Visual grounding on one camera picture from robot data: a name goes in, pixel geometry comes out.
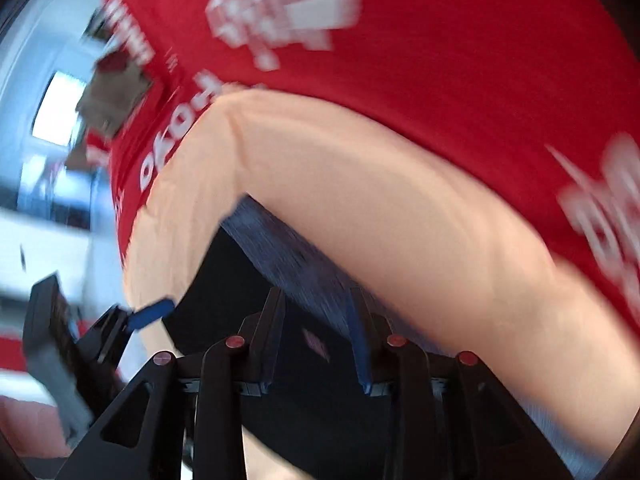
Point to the red printed blanket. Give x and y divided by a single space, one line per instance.
450 60

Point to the cream cushion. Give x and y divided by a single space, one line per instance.
400 210

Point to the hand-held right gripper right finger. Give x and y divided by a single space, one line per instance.
358 355

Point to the bright window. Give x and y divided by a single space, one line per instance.
60 105

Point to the black pants with blue waistband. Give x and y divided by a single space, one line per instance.
220 300

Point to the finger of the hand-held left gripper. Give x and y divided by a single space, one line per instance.
150 312

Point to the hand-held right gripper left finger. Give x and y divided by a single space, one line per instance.
265 332

